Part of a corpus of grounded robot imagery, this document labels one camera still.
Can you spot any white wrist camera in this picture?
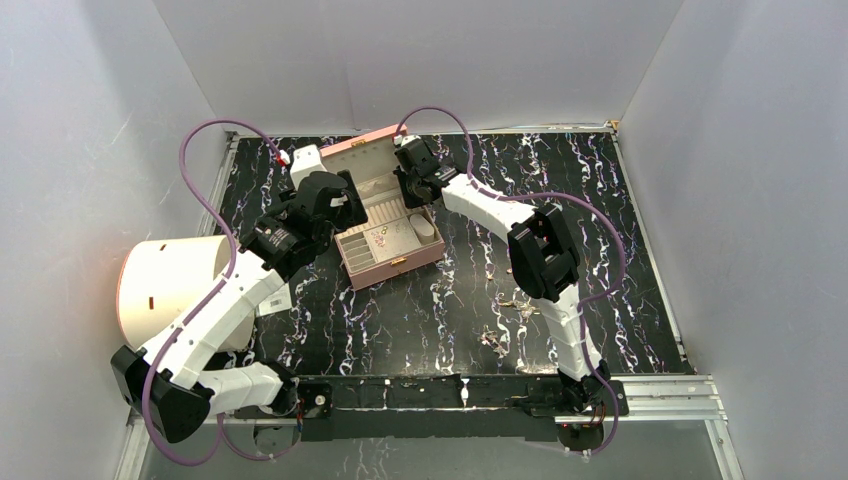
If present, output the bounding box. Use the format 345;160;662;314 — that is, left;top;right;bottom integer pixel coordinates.
279;144;326;190
392;133;420;149

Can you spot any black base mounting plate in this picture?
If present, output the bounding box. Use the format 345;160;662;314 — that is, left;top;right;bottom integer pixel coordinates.
233;373;629;453

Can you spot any aluminium frame rail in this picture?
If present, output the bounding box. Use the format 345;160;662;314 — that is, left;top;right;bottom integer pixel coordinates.
116;374;742;479

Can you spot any gold pendant jewelry cluster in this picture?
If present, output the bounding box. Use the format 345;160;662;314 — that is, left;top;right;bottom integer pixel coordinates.
480;330;509;359

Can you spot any tangled gold necklace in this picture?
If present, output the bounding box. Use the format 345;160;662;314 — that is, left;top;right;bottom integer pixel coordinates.
498;296;541;321

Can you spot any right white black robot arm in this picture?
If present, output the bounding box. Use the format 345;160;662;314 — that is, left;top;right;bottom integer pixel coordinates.
392;135;609;414

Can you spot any pink jewelry box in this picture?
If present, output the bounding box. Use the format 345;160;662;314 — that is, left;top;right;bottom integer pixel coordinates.
319;125;445;290

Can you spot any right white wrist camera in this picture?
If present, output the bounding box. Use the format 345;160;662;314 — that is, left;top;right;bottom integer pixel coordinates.
392;133;420;149

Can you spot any white cylindrical bucket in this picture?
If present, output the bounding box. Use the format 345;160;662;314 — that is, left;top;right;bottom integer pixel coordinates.
116;235;230;349

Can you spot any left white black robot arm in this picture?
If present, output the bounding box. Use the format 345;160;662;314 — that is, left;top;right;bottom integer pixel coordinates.
110;170;368;443

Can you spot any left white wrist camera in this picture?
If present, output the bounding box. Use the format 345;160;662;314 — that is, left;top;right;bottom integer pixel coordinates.
279;144;326;190

